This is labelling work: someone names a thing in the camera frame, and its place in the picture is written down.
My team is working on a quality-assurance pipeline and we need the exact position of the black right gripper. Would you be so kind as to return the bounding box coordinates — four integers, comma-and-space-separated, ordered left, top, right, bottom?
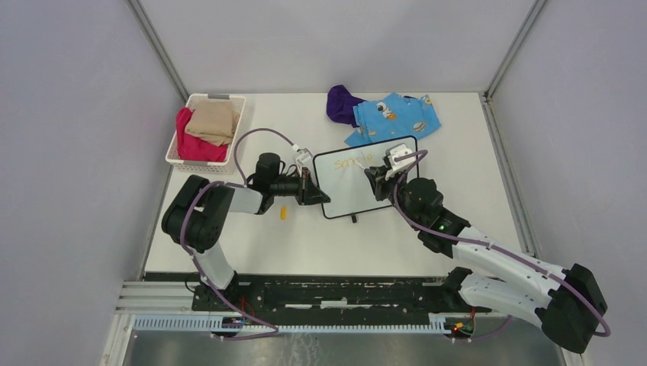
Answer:
365, 165, 420, 229

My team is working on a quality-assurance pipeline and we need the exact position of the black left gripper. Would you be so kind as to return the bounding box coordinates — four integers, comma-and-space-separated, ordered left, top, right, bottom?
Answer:
270, 167, 330, 206

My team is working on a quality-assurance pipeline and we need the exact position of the white whiteboard black frame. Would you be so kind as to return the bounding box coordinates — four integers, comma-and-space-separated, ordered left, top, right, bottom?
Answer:
313, 136, 418, 219

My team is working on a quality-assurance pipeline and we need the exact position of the white marker pen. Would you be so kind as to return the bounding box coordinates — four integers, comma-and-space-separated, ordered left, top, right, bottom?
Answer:
352, 159, 366, 170

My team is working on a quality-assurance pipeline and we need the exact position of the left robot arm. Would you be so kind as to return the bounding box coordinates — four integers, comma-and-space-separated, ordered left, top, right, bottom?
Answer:
161, 152, 331, 311

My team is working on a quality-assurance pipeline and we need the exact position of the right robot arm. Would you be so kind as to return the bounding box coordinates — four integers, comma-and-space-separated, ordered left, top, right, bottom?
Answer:
364, 166, 610, 354

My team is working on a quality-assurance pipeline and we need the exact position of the blue patterned cloth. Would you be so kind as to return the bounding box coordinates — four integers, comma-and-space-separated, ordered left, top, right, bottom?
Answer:
345, 93, 441, 147

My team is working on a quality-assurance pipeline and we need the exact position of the purple cloth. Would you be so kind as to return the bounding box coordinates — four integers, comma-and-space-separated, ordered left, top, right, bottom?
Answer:
326, 85, 365, 128

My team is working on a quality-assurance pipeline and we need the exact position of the white perforated plastic basket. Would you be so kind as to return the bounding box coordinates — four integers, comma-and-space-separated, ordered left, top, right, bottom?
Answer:
166, 93, 248, 175

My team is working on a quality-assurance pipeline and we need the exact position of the beige folded cloth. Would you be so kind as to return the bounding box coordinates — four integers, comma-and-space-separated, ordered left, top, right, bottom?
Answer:
185, 100, 240, 146

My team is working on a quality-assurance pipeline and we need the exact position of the pink cloth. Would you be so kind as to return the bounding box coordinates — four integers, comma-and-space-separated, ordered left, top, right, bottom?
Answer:
175, 108, 228, 162

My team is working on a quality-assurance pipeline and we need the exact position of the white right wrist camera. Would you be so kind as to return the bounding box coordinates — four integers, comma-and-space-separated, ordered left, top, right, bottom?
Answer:
385, 144, 428, 180

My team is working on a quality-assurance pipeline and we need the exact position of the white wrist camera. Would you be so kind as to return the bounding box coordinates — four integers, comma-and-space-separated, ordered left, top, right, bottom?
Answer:
291, 144, 313, 175
385, 144, 428, 180

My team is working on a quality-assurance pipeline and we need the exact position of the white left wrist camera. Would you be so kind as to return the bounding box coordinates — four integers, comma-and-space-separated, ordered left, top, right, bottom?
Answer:
291, 144, 313, 175

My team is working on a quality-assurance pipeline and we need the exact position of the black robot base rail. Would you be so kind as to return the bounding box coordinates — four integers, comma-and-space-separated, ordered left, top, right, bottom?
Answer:
192, 274, 490, 333

